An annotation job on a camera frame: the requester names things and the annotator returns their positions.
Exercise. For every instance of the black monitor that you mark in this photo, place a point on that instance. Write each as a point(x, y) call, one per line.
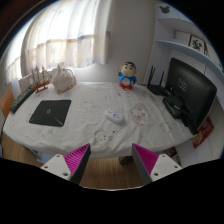
point(193, 88)

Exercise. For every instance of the large white conch shell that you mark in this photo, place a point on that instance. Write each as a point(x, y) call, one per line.
point(63, 81)

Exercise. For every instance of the white shelf unit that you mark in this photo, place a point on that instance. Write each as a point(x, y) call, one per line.
point(173, 46)

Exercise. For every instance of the white cartoon-print computer mouse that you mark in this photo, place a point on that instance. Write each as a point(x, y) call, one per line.
point(115, 116)

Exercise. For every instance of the black keyboard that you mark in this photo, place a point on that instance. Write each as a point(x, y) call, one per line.
point(21, 99)

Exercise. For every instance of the black desktop device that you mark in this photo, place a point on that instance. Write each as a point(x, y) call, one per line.
point(173, 105)

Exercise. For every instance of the orange wooden chair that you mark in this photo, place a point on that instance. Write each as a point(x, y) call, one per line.
point(6, 103)

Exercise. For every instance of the white printed tablecloth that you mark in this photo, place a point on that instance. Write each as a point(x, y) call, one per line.
point(90, 133)

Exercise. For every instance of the black mouse pad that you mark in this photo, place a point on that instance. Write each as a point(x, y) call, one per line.
point(50, 112)

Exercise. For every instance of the white star-print curtain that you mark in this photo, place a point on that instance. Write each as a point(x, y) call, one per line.
point(63, 36)

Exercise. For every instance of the white radiator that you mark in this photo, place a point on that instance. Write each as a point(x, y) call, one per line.
point(25, 82)

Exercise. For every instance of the cartoon boy figurine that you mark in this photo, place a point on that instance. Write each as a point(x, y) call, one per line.
point(127, 76)

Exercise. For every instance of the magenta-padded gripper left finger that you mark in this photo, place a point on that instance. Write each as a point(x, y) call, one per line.
point(60, 165)

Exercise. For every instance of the black router with antennas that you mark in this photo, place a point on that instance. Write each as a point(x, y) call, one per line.
point(157, 89)

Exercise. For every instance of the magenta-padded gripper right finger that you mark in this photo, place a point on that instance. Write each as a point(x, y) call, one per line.
point(163, 165)

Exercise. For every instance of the red printed box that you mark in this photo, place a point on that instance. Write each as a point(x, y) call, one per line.
point(204, 131)

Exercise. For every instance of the wooden model sailing ship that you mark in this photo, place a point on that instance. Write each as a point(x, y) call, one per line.
point(41, 83)

